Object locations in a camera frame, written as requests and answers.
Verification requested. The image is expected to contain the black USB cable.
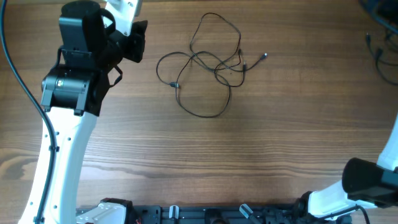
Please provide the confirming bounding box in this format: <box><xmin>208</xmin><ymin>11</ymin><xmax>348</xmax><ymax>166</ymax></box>
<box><xmin>155</xmin><ymin>50</ymin><xmax>268</xmax><ymax>119</ymax></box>
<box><xmin>357</xmin><ymin>0</ymin><xmax>398</xmax><ymax>87</ymax></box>
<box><xmin>188</xmin><ymin>12</ymin><xmax>247</xmax><ymax>88</ymax></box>

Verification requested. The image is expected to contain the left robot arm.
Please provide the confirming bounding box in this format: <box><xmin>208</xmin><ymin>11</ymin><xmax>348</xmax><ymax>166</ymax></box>
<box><xmin>20</xmin><ymin>1</ymin><xmax>147</xmax><ymax>223</ymax></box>

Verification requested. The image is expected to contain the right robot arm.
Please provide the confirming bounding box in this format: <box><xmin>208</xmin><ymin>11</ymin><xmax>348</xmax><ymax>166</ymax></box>
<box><xmin>293</xmin><ymin>122</ymin><xmax>397</xmax><ymax>223</ymax></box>

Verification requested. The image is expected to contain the left camera black cable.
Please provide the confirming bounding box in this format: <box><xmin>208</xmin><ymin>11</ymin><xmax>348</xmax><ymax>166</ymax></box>
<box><xmin>0</xmin><ymin>0</ymin><xmax>60</xmax><ymax>224</ymax></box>

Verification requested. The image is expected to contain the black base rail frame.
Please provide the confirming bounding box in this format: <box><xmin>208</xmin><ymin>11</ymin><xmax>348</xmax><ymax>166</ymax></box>
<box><xmin>126</xmin><ymin>204</ymin><xmax>353</xmax><ymax>224</ymax></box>

